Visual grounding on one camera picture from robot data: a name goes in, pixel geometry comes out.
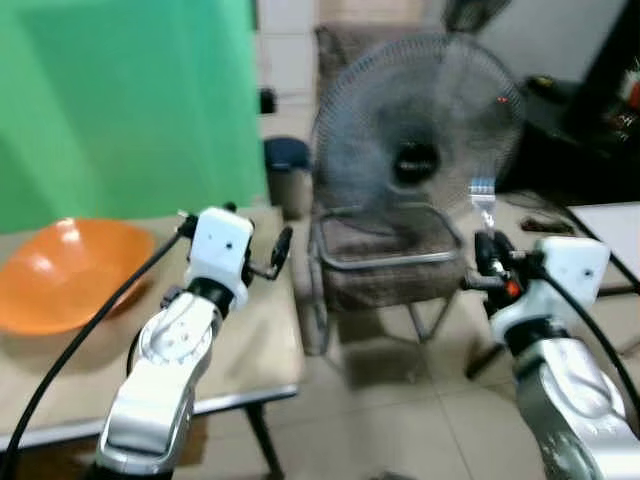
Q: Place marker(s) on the black standing fan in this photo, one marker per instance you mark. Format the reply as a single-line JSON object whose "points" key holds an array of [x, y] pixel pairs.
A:
{"points": [[415, 160]]}

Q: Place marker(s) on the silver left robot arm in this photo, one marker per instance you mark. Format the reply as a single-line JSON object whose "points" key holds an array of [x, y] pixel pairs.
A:
{"points": [[160, 380]]}

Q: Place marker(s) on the dark blue trash bin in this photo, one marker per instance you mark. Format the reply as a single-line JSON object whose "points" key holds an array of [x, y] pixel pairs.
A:
{"points": [[288, 180]]}

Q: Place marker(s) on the brown metal-frame chair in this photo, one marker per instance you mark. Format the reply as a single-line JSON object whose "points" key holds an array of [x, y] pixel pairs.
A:
{"points": [[390, 270]]}

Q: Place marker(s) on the orange plastic bowl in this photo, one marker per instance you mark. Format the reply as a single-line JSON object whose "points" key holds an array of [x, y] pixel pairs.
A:
{"points": [[60, 275]]}

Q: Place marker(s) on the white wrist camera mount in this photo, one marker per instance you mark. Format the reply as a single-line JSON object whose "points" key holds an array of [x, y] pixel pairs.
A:
{"points": [[575, 270], [220, 245]]}

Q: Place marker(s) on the green backdrop screen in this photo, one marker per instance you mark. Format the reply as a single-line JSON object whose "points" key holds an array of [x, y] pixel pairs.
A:
{"points": [[120, 100]]}

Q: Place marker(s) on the red and white decoration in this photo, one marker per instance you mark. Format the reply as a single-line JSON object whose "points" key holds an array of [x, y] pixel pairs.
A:
{"points": [[630, 88]]}

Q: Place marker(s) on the silver metal fork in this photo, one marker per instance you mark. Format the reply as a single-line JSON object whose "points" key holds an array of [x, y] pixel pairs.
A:
{"points": [[484, 205]]}

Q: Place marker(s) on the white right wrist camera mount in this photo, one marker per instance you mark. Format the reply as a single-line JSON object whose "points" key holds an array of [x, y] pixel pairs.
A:
{"points": [[575, 270]]}

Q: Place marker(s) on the beige table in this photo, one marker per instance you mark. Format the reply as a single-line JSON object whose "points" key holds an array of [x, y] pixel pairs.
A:
{"points": [[260, 340]]}

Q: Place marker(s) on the white table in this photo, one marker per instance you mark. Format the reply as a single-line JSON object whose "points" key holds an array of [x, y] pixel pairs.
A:
{"points": [[615, 228]]}

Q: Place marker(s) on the small black device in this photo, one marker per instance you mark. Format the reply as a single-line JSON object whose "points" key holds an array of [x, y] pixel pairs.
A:
{"points": [[267, 101]]}

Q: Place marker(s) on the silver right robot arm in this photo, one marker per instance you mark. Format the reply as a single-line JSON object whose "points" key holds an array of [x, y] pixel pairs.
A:
{"points": [[570, 400]]}

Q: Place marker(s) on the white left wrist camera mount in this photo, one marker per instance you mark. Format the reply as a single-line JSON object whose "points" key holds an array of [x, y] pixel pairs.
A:
{"points": [[220, 245]]}

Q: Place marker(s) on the black desk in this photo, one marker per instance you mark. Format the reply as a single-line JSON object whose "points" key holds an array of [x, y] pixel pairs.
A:
{"points": [[570, 150]]}

